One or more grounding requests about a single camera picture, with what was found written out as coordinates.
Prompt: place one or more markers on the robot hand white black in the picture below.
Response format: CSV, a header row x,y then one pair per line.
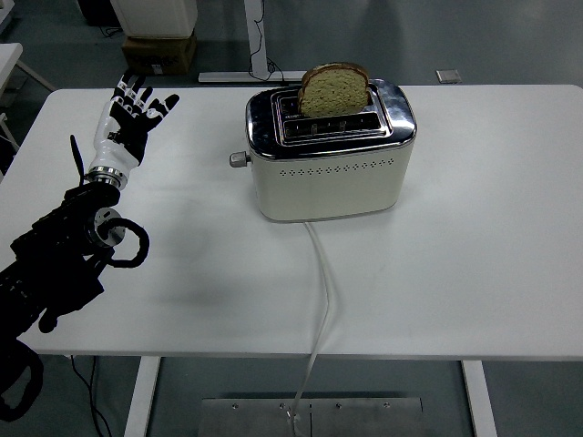
x,y
109,155

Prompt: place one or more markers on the grey toaster lever knob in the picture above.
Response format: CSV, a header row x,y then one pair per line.
x,y
238,159

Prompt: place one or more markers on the cream chrome two-slot toaster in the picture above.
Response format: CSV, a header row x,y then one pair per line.
x,y
328,191

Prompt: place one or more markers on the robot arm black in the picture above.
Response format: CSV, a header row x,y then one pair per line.
x,y
54,236

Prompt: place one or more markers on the brown cardboard box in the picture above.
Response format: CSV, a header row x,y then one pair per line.
x,y
159,54

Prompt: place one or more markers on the white side table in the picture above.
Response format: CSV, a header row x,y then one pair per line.
x,y
9,57

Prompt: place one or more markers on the black box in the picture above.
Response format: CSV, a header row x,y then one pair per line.
x,y
95,11

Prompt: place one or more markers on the white boxy appliance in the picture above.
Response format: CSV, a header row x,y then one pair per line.
x,y
155,16

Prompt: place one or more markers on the white desk pillar and foot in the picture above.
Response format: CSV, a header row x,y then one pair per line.
x,y
252,36

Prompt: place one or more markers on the brown bread slice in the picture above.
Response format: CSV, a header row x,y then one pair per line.
x,y
334,93

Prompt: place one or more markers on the white table leg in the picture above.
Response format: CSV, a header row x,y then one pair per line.
x,y
142,396
479,400

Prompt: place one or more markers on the grey floor socket plate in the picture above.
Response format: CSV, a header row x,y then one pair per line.
x,y
448,76

